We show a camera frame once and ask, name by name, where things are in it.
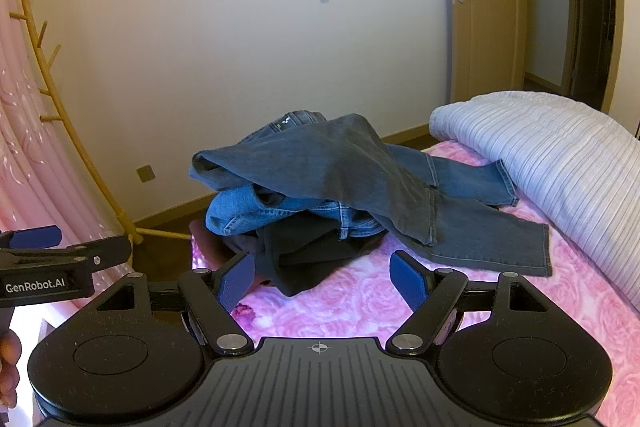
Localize wooden door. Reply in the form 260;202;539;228
442;0;528;104

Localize person's left hand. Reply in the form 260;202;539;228
0;329;23;408

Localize wooden coat rack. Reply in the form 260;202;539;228
9;0;193;253

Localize white striped quilt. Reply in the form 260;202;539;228
429;91;640;308

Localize blue jeans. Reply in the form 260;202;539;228
205;144;520;242

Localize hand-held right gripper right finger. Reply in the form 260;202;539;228
387;250;548;355

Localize pink floral blanket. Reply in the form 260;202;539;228
190;139;640;427

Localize grey jeans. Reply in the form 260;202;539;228
191;111;552;278

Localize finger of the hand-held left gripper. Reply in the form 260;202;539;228
0;226;62;253
0;234;132;277

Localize black pants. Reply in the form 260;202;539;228
220;212;382;298

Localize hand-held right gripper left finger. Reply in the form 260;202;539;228
95;251;257;355

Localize pink curtain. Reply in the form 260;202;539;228
0;0;132;310

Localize wooden door frame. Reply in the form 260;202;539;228
520;0;626;112

